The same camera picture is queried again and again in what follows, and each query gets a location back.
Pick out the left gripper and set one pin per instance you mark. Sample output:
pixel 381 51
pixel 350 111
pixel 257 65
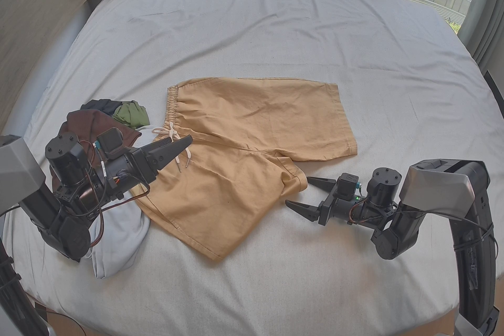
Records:
pixel 134 167

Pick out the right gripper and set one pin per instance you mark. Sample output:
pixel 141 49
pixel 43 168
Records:
pixel 342 210

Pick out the tan shorts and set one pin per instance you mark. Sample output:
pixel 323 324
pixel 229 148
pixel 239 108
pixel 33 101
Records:
pixel 256 118

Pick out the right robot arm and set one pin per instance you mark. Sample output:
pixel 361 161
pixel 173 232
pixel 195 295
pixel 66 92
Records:
pixel 433 188

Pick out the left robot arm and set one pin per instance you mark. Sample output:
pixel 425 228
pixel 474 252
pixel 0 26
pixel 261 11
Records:
pixel 51 220

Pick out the bed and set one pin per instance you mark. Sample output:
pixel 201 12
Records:
pixel 275 31

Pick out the green garment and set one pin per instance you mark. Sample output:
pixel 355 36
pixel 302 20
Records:
pixel 132 114

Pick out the brown garment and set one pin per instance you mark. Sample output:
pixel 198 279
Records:
pixel 90 121

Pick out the black garment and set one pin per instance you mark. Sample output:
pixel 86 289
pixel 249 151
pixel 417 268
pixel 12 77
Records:
pixel 98 105

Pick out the pale blue garment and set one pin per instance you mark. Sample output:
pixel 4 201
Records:
pixel 118 244

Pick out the grey-green curtain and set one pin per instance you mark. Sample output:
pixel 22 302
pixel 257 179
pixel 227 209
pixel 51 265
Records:
pixel 488 11

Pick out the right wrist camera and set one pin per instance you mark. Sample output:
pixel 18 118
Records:
pixel 347 184

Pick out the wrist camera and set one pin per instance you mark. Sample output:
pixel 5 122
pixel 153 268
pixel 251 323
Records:
pixel 347 184
pixel 110 141

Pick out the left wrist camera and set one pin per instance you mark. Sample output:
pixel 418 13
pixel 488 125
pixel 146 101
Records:
pixel 110 141

